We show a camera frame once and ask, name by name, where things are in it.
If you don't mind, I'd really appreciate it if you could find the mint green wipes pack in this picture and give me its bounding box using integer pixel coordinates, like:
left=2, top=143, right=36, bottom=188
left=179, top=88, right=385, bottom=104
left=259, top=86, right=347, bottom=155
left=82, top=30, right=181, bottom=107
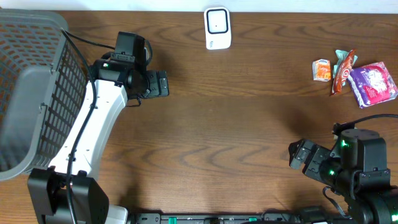
left=333, top=50, right=358, bottom=80

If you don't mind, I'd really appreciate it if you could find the black cable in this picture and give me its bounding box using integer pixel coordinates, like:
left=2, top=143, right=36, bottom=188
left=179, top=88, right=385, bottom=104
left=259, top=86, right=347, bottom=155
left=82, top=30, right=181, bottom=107
left=351, top=113, right=398, bottom=125
left=60, top=27, right=116, bottom=224

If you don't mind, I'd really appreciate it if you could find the white barcode scanner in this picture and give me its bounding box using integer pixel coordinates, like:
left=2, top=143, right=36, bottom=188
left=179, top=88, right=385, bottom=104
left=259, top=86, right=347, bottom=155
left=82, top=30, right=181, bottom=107
left=203, top=7, right=232, bottom=50

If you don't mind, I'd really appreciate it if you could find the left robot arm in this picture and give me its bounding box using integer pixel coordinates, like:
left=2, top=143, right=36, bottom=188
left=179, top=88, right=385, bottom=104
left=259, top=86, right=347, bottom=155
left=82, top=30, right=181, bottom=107
left=27, top=37, right=169, bottom=223

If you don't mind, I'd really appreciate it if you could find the purple tissue pack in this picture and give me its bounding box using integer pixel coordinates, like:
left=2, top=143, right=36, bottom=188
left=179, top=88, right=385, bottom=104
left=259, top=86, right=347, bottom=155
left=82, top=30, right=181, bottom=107
left=348, top=62, right=397, bottom=108

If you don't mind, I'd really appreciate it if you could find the left black cable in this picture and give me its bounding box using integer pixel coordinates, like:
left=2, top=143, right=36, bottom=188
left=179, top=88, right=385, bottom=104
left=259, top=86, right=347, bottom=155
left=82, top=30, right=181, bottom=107
left=60, top=27, right=116, bottom=224

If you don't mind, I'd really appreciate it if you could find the grey plastic mesh basket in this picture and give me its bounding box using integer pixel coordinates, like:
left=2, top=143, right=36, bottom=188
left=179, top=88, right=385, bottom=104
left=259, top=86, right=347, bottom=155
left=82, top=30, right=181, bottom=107
left=1, top=9, right=87, bottom=180

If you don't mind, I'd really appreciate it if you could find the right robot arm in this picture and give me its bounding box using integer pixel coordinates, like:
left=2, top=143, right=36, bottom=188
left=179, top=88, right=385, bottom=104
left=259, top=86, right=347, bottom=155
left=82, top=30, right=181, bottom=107
left=289, top=129, right=397, bottom=223

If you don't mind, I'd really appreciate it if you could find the red orange snack bar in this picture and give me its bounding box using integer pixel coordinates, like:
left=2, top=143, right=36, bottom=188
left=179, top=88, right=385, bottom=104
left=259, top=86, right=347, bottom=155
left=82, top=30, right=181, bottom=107
left=331, top=49, right=356, bottom=95

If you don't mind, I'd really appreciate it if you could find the right black cable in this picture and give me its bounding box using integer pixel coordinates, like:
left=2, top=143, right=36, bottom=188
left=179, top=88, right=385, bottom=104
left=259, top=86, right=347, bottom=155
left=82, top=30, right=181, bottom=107
left=351, top=113, right=398, bottom=125

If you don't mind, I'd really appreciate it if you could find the orange Kleenex tissue pack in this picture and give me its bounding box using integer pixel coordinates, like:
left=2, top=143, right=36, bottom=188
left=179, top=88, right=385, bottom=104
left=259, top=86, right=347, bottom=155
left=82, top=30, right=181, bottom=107
left=312, top=59, right=331, bottom=82

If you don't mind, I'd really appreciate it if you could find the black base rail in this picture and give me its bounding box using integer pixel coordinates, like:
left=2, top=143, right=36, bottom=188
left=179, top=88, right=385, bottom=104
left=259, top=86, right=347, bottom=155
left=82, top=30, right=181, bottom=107
left=127, top=206, right=355, bottom=224

